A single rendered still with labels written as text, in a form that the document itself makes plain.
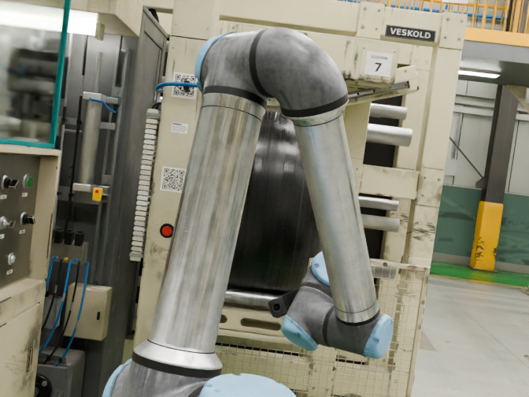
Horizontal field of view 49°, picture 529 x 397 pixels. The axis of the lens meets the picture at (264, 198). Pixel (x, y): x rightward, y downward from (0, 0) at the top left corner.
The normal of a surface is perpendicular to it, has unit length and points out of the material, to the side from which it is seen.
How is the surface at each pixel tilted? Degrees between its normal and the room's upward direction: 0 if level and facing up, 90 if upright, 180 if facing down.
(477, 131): 90
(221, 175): 81
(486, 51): 90
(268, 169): 71
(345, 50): 90
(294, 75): 96
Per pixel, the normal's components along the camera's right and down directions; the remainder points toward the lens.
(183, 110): -0.02, 0.05
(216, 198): 0.22, -0.08
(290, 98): -0.54, 0.47
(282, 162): 0.04, -0.36
